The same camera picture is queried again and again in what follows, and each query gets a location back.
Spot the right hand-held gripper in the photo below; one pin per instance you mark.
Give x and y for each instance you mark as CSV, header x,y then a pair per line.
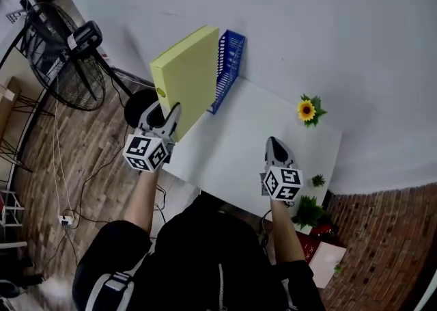
x,y
281,183

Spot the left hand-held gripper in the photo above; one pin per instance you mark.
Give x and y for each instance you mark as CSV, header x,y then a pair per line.
x,y
145,152

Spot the yellow file box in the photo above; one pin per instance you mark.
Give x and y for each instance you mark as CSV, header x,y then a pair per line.
x,y
184,74

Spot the blue mesh file holder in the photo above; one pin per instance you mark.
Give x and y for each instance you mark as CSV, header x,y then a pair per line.
x,y
232,60

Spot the person's left forearm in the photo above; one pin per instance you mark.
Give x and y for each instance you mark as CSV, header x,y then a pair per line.
x,y
143,200

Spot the person's right forearm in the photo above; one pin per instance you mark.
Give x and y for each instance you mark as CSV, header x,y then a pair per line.
x,y
283,231

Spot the red and white box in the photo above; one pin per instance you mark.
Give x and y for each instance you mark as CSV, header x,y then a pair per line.
x,y
326,261

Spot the cardboard box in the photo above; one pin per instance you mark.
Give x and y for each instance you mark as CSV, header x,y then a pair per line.
x,y
8,97

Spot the small green potted plant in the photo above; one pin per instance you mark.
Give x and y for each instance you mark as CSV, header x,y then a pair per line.
x,y
318,180

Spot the artificial sunflower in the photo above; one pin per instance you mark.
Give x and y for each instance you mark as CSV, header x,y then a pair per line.
x,y
306,110

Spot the large green potted plant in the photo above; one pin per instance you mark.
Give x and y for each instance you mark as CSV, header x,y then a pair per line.
x,y
307,212

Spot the red ornament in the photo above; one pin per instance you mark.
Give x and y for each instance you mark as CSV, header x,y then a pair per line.
x,y
324,229

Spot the person's black jacket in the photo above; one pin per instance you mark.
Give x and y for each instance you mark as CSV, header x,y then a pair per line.
x,y
205,255

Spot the tiny green plant sprig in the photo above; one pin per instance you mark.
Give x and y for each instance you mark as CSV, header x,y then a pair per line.
x,y
338,268

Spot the white power strip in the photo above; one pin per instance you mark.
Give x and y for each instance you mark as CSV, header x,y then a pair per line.
x,y
65,219

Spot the white metal shelf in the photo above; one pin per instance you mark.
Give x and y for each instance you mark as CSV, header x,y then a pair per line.
x,y
10,220

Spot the black pedestal fan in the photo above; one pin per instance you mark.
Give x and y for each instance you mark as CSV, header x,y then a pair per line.
x,y
61,74

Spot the black metal frame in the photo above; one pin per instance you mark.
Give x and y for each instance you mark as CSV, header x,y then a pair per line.
x,y
20,108

